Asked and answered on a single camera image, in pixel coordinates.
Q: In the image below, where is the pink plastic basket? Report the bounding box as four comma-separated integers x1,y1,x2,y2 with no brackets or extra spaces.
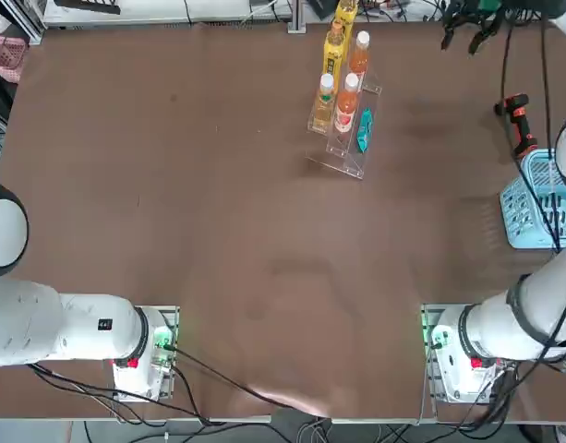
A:
0,35,30,84

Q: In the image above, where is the clear acrylic stepped shelf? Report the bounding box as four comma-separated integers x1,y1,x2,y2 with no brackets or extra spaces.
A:
304,18,384,180

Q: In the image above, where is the yellow drink bottle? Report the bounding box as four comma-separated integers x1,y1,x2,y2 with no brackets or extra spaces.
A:
322,20,352,79
333,0,359,34

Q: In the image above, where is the black slotted rack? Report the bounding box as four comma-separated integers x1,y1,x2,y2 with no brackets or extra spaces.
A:
54,0,122,15

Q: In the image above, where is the orange drink bottle white cap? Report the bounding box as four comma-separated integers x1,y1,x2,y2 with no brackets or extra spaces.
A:
346,30,372,78

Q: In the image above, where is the teal potato chips packet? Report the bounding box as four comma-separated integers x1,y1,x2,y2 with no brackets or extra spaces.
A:
355,106,375,153

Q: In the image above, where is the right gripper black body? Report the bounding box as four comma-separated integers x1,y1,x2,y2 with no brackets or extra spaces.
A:
447,0,508,20

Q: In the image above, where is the black cable across table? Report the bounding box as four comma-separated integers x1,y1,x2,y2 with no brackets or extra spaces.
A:
169,344,332,420

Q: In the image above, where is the dark power adapter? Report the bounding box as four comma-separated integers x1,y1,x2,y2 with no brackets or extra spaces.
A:
308,0,338,18

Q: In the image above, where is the aluminium frame profile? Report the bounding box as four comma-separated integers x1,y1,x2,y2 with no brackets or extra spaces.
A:
0,0,46,46

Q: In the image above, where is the light blue plastic basket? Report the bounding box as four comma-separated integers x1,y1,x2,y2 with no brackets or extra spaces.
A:
499,147,566,250

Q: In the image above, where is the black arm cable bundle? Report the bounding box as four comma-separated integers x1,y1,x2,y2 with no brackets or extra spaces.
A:
494,8,566,384

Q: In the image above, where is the pale yellow bottle white cap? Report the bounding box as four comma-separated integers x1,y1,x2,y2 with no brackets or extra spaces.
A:
311,73,337,133

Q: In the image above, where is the aluminium frame post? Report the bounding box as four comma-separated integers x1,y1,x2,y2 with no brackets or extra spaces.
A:
287,0,307,34

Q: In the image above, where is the reddish drink bottle white cap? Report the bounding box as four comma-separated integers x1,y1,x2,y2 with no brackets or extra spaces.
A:
333,72,361,136

